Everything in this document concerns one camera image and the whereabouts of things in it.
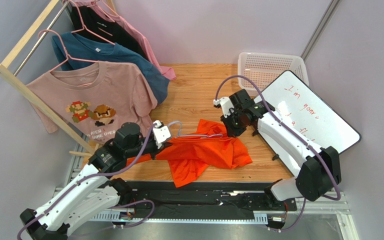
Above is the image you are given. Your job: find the wooden clothes rack frame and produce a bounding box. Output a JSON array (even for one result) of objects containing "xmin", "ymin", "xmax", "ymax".
[{"xmin": 0, "ymin": 0, "xmax": 100, "ymax": 157}]

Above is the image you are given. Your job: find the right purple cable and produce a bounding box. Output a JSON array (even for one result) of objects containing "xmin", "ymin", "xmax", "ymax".
[{"xmin": 214, "ymin": 74, "xmax": 342, "ymax": 233}]

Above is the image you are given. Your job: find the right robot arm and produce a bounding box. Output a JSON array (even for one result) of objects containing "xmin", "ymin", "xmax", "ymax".
[{"xmin": 213, "ymin": 90, "xmax": 342, "ymax": 202}]

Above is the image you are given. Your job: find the light blue wire hanger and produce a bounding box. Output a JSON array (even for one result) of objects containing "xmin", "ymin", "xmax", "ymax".
[{"xmin": 167, "ymin": 120, "xmax": 223, "ymax": 138}]

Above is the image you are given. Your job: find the mauve pixel-print t-shirt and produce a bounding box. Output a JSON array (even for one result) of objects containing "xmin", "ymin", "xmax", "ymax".
[{"xmin": 27, "ymin": 61, "xmax": 158, "ymax": 144}]

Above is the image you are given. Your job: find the blue t-shirt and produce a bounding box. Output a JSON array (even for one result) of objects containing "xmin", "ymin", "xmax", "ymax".
[{"xmin": 51, "ymin": 31, "xmax": 171, "ymax": 105}]

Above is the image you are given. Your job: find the whiteboard with red writing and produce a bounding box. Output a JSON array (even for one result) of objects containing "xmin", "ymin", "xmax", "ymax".
[{"xmin": 250, "ymin": 69, "xmax": 362, "ymax": 174}]

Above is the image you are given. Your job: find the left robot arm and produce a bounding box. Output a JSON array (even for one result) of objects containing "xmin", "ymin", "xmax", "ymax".
[{"xmin": 17, "ymin": 120, "xmax": 172, "ymax": 240}]

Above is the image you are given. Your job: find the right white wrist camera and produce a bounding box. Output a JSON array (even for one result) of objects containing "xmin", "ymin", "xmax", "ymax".
[{"xmin": 213, "ymin": 97, "xmax": 235, "ymax": 118}]

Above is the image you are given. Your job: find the orange t-shirt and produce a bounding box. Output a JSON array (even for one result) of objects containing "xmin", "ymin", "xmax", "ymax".
[{"xmin": 125, "ymin": 118, "xmax": 253, "ymax": 188}]

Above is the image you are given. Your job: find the aluminium mounting frame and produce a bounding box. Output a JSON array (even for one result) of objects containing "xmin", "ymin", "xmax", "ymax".
[{"xmin": 38, "ymin": 143, "xmax": 360, "ymax": 240}]

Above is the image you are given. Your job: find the white plastic basket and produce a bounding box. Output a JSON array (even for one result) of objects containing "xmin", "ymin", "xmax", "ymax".
[{"xmin": 237, "ymin": 52, "xmax": 309, "ymax": 90}]

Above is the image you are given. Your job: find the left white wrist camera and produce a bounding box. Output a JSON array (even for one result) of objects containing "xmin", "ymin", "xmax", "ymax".
[{"xmin": 152, "ymin": 120, "xmax": 172, "ymax": 149}]

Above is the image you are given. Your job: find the pink t-shirt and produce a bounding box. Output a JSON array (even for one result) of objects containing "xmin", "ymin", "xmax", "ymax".
[{"xmin": 76, "ymin": 0, "xmax": 177, "ymax": 81}]

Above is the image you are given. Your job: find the metal rack rod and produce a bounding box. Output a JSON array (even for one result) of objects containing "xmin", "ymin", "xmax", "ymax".
[{"xmin": 13, "ymin": 0, "xmax": 69, "ymax": 76}]

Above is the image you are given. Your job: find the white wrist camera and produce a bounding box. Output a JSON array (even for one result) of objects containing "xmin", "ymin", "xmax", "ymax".
[
  {"xmin": 152, "ymin": 120, "xmax": 172, "ymax": 149},
  {"xmin": 213, "ymin": 97, "xmax": 235, "ymax": 118}
]

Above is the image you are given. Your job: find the pink hanger on blue shirt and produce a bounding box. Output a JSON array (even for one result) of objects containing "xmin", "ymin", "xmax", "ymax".
[{"xmin": 38, "ymin": 30, "xmax": 116, "ymax": 71}]

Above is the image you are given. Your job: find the pink hanger on black shirt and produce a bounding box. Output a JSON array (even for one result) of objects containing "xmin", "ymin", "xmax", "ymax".
[{"xmin": 61, "ymin": 0, "xmax": 116, "ymax": 46}]

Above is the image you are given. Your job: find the black t-shirt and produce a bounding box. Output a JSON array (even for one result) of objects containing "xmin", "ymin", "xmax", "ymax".
[{"xmin": 70, "ymin": 6, "xmax": 147, "ymax": 60}]

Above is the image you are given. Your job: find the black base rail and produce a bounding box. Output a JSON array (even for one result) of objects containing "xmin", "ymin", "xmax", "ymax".
[{"xmin": 107, "ymin": 178, "xmax": 303, "ymax": 222}]

